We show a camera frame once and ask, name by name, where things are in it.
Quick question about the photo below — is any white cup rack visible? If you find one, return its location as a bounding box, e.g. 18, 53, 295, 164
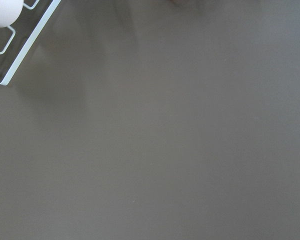
0, 0, 60, 86

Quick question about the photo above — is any pink plastic cup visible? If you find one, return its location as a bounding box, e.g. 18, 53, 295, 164
0, 0, 24, 28

